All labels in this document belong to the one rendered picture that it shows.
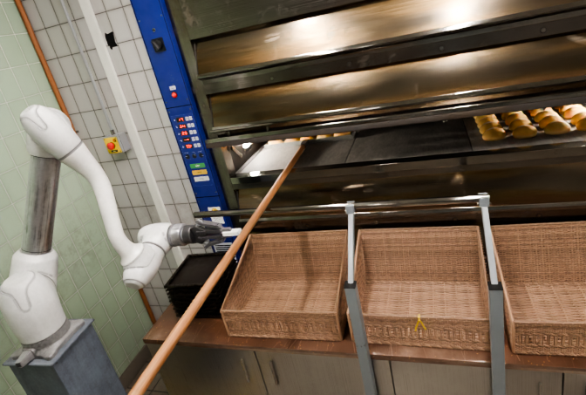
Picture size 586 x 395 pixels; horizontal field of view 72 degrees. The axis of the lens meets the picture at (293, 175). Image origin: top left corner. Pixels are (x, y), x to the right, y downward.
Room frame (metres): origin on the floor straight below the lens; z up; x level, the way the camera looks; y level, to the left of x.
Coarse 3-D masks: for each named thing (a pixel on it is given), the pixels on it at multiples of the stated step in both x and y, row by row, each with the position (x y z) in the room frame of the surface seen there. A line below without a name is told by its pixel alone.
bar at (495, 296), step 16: (272, 208) 1.54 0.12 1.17; (288, 208) 1.51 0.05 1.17; (304, 208) 1.48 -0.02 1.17; (320, 208) 1.46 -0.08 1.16; (336, 208) 1.43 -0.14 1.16; (352, 208) 1.40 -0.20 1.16; (352, 224) 1.37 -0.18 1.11; (352, 240) 1.33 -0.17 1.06; (352, 256) 1.29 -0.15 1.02; (352, 272) 1.25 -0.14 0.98; (352, 288) 1.20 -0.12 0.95; (496, 288) 1.04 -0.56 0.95; (352, 304) 1.20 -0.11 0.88; (496, 304) 1.03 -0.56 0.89; (352, 320) 1.21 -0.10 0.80; (496, 320) 1.03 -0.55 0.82; (496, 336) 1.03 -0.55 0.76; (368, 352) 1.21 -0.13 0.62; (496, 352) 1.03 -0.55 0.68; (368, 368) 1.20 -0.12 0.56; (496, 368) 1.03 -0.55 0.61; (368, 384) 1.20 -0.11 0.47; (496, 384) 1.03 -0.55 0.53
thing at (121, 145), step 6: (108, 138) 2.17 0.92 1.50; (114, 138) 2.15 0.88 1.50; (120, 138) 2.17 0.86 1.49; (126, 138) 2.21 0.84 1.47; (114, 144) 2.16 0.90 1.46; (120, 144) 2.15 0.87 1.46; (126, 144) 2.19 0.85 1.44; (108, 150) 2.18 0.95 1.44; (114, 150) 2.16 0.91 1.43; (120, 150) 2.15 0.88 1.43; (126, 150) 2.18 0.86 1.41
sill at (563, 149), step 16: (560, 144) 1.51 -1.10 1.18; (576, 144) 1.47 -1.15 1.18; (384, 160) 1.76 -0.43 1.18; (400, 160) 1.72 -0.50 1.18; (416, 160) 1.68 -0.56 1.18; (432, 160) 1.65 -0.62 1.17; (448, 160) 1.62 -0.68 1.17; (464, 160) 1.60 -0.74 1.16; (480, 160) 1.58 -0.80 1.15; (496, 160) 1.56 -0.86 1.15; (512, 160) 1.53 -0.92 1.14; (240, 176) 2.00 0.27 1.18; (256, 176) 1.96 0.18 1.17; (272, 176) 1.93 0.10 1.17; (288, 176) 1.90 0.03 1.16; (304, 176) 1.87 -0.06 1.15; (320, 176) 1.84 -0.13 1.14
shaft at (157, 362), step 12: (288, 168) 1.88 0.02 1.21; (276, 180) 1.75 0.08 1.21; (264, 204) 1.53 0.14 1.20; (252, 216) 1.43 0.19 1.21; (240, 240) 1.28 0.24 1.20; (228, 252) 1.20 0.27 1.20; (216, 276) 1.09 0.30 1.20; (204, 288) 1.03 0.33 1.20; (204, 300) 1.00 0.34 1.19; (192, 312) 0.94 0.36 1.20; (180, 324) 0.89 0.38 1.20; (168, 336) 0.86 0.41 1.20; (180, 336) 0.86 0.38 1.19; (168, 348) 0.82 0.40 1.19; (156, 360) 0.78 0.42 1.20; (144, 372) 0.75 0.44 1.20; (156, 372) 0.76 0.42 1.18; (144, 384) 0.72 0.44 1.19
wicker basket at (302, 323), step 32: (256, 256) 1.93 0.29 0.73; (288, 256) 1.86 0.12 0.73; (320, 256) 1.80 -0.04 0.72; (256, 288) 1.84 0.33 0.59; (288, 288) 1.78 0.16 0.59; (320, 288) 1.72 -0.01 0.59; (224, 320) 1.53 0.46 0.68; (256, 320) 1.47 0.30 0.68; (288, 320) 1.42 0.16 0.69; (320, 320) 1.37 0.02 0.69
